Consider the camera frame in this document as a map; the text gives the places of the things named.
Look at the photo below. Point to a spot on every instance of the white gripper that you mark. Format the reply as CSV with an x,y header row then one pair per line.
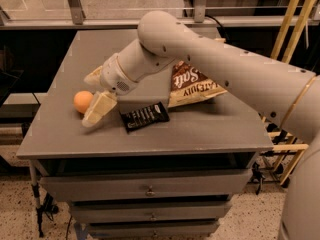
x,y
112,74

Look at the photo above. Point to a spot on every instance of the orange fruit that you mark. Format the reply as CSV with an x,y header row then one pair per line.
x,y
82,100

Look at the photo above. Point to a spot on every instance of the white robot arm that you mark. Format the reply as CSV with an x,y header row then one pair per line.
x,y
287,96

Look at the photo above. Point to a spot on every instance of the black candy bar wrapper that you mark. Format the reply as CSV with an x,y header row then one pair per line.
x,y
143,117

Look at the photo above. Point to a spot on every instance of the brown and cream chip bag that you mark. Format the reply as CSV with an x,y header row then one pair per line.
x,y
189,85

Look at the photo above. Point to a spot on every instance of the white tripod leg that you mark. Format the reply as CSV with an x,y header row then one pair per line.
x,y
36,194

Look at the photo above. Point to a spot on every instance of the grey drawer cabinet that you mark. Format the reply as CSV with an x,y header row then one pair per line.
x,y
220,134

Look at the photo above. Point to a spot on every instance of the top grey drawer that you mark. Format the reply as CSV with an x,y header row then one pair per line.
x,y
146,185

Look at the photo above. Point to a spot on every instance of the grey drawer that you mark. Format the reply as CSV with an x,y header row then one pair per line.
x,y
146,185
152,229
150,212

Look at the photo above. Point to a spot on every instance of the middle grey drawer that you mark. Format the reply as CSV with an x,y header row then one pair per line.
x,y
150,212

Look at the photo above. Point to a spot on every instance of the bottom grey drawer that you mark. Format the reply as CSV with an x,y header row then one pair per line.
x,y
152,229

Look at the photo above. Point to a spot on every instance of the metal railing frame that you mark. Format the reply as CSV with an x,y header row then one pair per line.
x,y
54,13

